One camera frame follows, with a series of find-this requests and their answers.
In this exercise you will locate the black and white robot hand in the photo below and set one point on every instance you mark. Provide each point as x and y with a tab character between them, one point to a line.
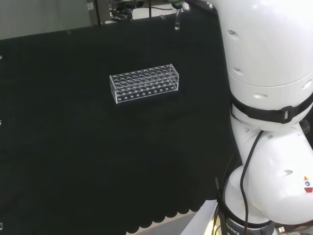
185	7

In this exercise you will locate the clear glass test tube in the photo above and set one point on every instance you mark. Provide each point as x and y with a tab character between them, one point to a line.
177	23

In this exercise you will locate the clear acrylic test tube rack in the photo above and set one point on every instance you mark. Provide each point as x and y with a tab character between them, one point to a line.
144	84

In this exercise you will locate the grey equipment cabinet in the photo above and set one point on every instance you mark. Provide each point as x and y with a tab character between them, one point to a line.
97	12

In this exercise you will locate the black bench cloth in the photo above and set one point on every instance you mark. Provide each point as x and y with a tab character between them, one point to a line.
73	147

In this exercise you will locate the silver usb plug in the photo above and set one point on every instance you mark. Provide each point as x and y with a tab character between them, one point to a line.
282	229

